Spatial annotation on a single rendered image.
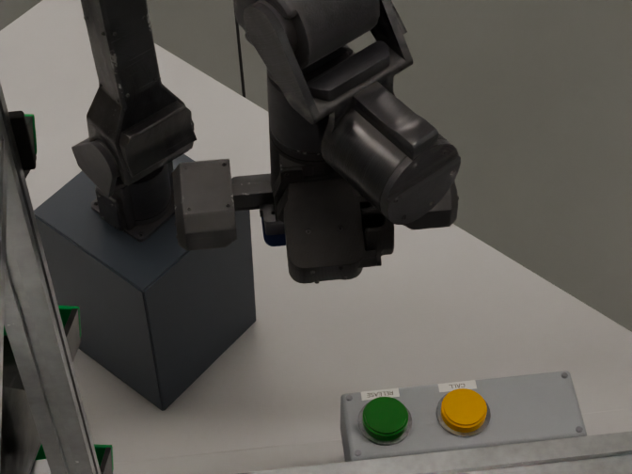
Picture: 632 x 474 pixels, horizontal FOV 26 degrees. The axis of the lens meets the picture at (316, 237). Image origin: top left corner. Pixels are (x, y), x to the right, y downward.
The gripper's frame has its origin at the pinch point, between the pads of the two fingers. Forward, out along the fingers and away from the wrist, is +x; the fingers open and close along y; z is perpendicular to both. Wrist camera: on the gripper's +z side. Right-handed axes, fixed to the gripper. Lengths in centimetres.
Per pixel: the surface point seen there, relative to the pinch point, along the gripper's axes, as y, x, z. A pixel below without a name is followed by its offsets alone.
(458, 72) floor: 46, 126, -137
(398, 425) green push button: 7.4, 28.2, -0.5
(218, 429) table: -8.3, 39.5, -8.5
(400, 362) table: 10.2, 39.5, -14.0
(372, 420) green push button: 5.3, 28.2, -1.2
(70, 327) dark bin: -15.3, -12.5, 14.3
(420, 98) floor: 37, 126, -130
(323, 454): 1.3, 39.4, -4.5
